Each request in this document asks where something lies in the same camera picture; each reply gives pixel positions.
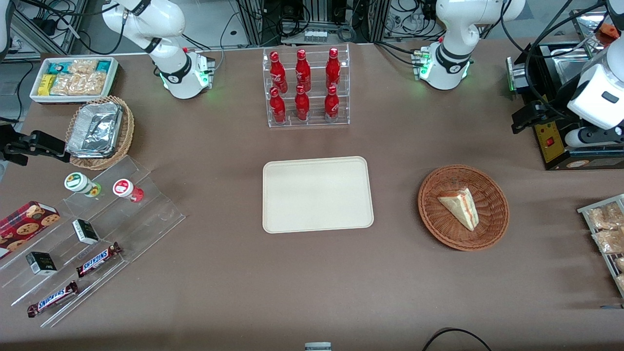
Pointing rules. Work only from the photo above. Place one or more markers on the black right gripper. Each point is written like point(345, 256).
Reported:
point(7, 144)

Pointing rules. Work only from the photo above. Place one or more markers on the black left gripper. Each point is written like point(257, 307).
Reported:
point(544, 110)

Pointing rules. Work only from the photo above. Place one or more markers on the triangular sandwich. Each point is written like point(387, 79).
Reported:
point(460, 207)

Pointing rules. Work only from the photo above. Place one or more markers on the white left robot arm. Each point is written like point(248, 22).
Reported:
point(451, 44)

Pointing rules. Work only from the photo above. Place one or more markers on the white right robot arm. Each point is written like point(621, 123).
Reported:
point(168, 53)

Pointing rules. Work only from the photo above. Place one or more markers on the oval tan wicker basket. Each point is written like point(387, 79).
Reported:
point(127, 131)

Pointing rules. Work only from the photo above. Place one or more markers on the round brown wicker basket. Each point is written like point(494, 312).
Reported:
point(492, 214)

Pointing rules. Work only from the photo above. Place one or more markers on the cream plastic tray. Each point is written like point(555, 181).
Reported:
point(317, 195)

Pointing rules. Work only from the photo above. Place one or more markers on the green lidded snack cup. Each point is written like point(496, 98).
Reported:
point(78, 182)

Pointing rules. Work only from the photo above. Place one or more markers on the stacked aluminium foil trays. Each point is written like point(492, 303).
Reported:
point(95, 129)

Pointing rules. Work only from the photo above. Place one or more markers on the black food warmer case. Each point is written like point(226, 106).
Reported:
point(553, 151)

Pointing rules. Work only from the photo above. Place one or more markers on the grey module with green light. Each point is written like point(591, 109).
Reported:
point(516, 73)

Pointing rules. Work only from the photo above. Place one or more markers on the white rectangular snack bin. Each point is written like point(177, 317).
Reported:
point(36, 95)

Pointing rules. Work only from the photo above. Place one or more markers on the clear bag of crackers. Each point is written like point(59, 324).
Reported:
point(92, 84)
point(65, 85)
point(83, 66)

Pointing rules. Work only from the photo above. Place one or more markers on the yellow snack packet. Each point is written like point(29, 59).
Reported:
point(46, 85)

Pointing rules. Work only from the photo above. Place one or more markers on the red lidded snack cup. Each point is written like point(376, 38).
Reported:
point(124, 188)

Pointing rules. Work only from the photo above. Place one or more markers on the teal snack packet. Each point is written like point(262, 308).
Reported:
point(56, 68)
point(103, 66)

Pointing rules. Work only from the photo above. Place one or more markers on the red plaid cookie box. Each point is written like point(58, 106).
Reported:
point(24, 226)

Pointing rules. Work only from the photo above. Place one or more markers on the small black box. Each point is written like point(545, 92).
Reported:
point(41, 263)
point(86, 231)

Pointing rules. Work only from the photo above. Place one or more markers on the clear acrylic stepped stand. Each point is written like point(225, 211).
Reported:
point(146, 224)

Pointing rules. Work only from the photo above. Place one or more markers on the brown Snickers bar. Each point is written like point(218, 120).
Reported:
point(52, 299)
point(97, 260)

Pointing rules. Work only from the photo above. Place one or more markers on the clear bag of fried snacks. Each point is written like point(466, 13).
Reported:
point(604, 217)
point(621, 282)
point(609, 241)
point(620, 264)

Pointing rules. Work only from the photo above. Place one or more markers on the orange fried food piece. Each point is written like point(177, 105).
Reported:
point(609, 31)

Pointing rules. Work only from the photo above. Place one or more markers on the red cola bottle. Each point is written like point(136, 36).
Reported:
point(302, 70)
point(302, 105)
point(277, 70)
point(333, 68)
point(331, 105)
point(277, 107)

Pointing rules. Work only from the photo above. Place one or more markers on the clear acrylic bottle rack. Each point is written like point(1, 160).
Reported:
point(314, 122)

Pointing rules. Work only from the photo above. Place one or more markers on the white power strip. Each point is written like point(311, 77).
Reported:
point(315, 35)

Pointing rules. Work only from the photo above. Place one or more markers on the small grey device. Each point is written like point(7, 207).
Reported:
point(318, 346)

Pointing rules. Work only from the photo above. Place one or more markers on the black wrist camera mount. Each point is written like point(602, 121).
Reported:
point(12, 158)

